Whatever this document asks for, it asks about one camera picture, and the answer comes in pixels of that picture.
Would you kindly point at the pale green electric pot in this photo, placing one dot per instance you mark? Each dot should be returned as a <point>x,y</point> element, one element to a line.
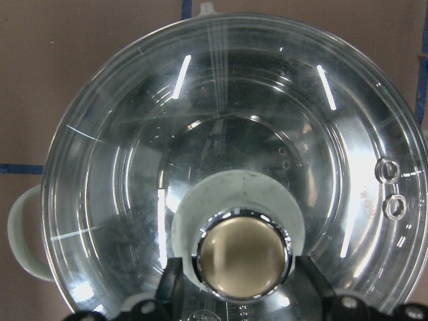
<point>26,234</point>

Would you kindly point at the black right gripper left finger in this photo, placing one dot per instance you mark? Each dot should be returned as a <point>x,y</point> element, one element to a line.
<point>170,292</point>

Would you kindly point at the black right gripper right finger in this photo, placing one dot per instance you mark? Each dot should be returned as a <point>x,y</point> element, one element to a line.
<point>314,295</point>

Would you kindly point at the glass pot lid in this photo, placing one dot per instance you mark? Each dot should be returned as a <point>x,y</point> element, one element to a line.
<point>245,268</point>

